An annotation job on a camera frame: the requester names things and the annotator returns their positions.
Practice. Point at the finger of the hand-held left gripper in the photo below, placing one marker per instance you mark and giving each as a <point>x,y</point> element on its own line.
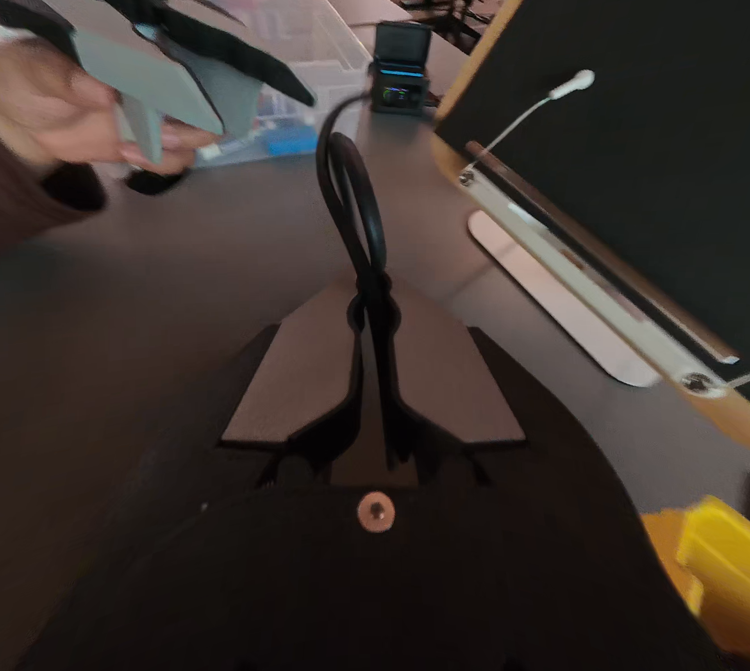
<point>228,97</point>
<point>146,79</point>

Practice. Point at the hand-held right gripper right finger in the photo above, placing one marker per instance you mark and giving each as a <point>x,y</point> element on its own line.
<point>445,390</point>

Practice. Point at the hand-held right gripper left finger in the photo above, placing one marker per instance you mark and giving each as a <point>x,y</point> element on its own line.
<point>299,390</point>

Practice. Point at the person's left forearm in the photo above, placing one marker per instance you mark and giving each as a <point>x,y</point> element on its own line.
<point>23,202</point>

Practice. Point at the person's left hand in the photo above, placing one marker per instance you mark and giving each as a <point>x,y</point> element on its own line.
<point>47,108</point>

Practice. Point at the blue box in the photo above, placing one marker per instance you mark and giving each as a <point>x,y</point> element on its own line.
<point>290,139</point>

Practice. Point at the clear plastic bin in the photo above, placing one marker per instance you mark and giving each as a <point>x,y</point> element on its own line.
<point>328,44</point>

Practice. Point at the small black screen device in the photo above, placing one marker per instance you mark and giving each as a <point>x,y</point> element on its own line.
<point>401,73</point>

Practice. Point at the yellow plastic bin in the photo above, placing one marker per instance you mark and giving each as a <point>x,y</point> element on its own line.
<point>715,559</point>

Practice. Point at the black pegboard stand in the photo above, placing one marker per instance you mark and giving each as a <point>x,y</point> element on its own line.
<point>644,67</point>

